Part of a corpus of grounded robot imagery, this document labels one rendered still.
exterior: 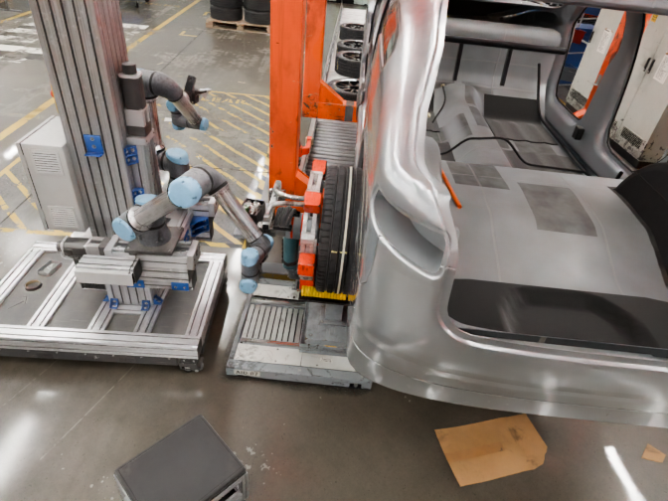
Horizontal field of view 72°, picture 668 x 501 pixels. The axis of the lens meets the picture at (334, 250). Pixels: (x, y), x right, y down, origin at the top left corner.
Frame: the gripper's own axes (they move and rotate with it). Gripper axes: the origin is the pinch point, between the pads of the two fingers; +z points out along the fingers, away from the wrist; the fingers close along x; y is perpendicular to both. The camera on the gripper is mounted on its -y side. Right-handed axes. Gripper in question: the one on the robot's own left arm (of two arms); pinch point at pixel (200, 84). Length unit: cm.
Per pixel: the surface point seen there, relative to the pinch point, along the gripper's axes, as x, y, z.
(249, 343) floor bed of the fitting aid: 83, 107, -91
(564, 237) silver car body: 221, -7, -55
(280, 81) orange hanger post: 59, -28, -28
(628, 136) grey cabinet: 394, 43, 355
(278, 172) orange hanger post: 66, 26, -28
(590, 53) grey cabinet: 347, -11, 510
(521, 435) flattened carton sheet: 242, 90, -100
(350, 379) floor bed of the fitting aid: 146, 97, -98
